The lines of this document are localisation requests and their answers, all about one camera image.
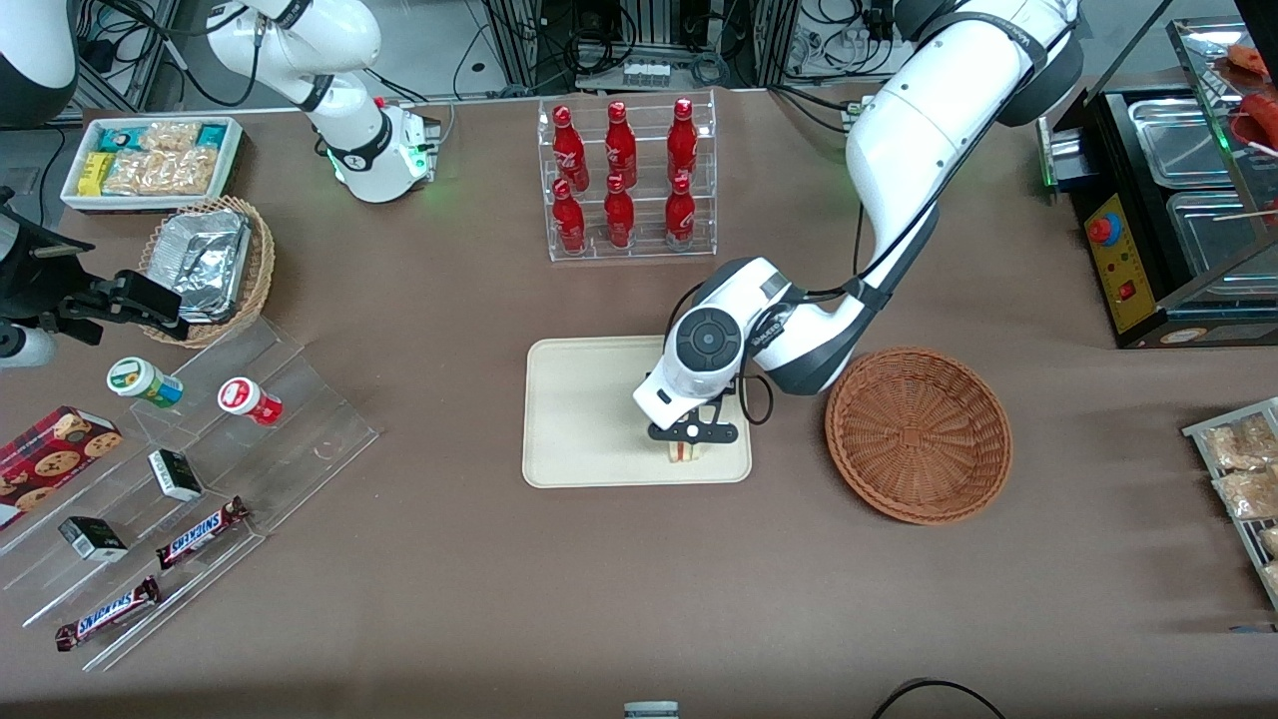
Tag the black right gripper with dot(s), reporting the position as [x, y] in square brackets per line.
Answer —
[22, 283]

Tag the triangular sandwich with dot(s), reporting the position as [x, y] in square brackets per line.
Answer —
[687, 453]

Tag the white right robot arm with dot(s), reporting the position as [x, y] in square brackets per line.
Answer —
[349, 40]

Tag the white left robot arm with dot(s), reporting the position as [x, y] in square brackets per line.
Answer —
[929, 120]

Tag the cream rectangular tray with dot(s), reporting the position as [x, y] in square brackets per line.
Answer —
[579, 419]

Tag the light tan wicker basket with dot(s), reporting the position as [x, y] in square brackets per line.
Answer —
[262, 260]

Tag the brown round wicker basket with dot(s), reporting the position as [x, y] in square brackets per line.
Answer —
[919, 439]

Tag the grey tray with pastries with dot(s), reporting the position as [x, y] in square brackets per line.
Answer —
[1238, 534]

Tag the green lidded yogurt cup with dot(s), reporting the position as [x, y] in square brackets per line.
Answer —
[135, 377]

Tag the stacked aluminium foil trays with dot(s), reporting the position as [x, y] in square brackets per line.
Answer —
[205, 260]

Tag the white rectangular snack bin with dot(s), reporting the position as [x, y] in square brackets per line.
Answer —
[75, 200]

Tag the yellow snack packet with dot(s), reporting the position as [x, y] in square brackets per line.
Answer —
[95, 173]

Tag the clear rice cracker bag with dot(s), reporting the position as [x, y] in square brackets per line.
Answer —
[170, 136]
[165, 172]

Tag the red lidded yogurt cup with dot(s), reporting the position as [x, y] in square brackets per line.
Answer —
[245, 397]

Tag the red chocolate chip cookie box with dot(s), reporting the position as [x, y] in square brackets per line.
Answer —
[50, 459]

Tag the small black carton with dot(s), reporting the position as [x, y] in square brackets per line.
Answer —
[92, 537]
[175, 474]

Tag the clear acrylic bottle rack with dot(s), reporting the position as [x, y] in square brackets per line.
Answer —
[649, 250]

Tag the teal snack packet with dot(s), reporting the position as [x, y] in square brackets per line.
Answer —
[212, 135]
[120, 138]

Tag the red cola bottle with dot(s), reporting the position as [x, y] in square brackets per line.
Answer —
[620, 150]
[682, 145]
[569, 222]
[569, 150]
[619, 218]
[680, 216]

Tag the clear acrylic stepped stand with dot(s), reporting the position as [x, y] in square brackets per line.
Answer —
[300, 439]

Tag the Snickers chocolate bar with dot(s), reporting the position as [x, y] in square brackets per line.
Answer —
[105, 614]
[200, 531]

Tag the small grey device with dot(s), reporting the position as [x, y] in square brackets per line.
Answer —
[651, 711]

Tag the grey power strip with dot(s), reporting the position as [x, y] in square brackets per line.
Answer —
[646, 74]

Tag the white power strip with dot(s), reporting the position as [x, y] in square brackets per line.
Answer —
[829, 50]

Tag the red emergency stop button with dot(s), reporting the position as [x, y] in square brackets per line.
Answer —
[1103, 230]

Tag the black hot food warmer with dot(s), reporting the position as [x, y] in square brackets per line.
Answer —
[1118, 265]

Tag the clear bag of pastries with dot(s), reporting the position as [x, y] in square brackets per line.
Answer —
[1272, 579]
[1248, 494]
[1238, 444]
[1271, 541]

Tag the stainless steel food pan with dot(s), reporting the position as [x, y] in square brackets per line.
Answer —
[1183, 140]
[1213, 240]

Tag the red sausage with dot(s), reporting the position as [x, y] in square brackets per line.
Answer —
[1263, 120]

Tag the orange sausage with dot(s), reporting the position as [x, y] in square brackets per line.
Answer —
[1248, 58]

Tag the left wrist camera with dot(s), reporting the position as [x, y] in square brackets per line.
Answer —
[724, 433]

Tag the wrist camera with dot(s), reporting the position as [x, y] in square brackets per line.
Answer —
[25, 347]
[724, 433]

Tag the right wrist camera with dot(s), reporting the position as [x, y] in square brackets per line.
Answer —
[25, 347]

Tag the aluminium frame rack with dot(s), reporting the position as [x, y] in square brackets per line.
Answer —
[514, 50]

